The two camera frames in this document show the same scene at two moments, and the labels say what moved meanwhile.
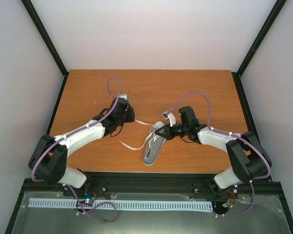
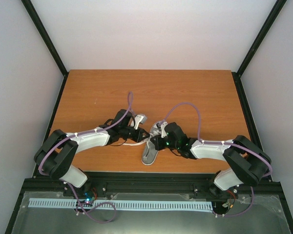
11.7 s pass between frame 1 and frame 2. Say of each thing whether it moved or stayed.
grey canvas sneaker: stayed
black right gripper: moved
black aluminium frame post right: stayed
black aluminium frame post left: stayed
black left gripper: moved
